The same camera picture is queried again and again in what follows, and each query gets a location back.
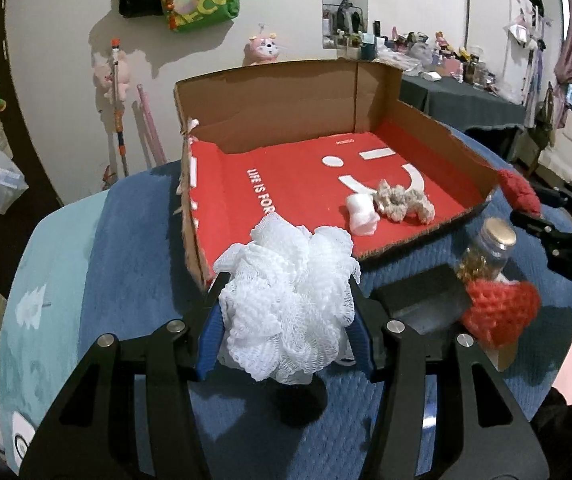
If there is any red lined cardboard box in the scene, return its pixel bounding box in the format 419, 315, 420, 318
174, 60, 498, 287

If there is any pink plush toy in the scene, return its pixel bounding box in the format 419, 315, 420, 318
244, 34, 280, 66

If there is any dark green covered table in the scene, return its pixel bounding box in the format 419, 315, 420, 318
400, 75, 526, 132

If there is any glass jar gold lid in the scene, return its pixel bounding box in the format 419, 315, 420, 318
456, 217, 517, 282

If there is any red crochet hat doll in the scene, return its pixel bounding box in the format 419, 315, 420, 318
462, 280, 541, 372

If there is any white wardrobe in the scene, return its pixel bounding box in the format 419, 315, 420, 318
466, 0, 533, 104

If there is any wall mirror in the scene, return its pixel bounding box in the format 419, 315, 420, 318
320, 0, 370, 50

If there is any beige knit scrunchie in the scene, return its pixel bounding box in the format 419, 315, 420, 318
374, 180, 436, 224

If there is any black fuzzy scrunchie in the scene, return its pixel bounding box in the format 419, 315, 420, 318
270, 375, 327, 429

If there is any white plastic bag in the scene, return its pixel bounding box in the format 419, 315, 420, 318
0, 151, 29, 214

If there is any red crochet heart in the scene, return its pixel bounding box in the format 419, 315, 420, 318
498, 169, 542, 217

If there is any blue bed blanket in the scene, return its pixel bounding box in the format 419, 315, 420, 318
0, 124, 572, 479

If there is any black glitter box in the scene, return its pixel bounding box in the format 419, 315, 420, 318
370, 264, 472, 335

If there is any white mesh bath pouf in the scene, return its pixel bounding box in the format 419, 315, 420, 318
214, 212, 361, 385

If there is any white power socket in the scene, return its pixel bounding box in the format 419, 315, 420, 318
12, 412, 36, 467

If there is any orange handled mop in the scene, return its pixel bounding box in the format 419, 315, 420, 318
111, 38, 129, 177

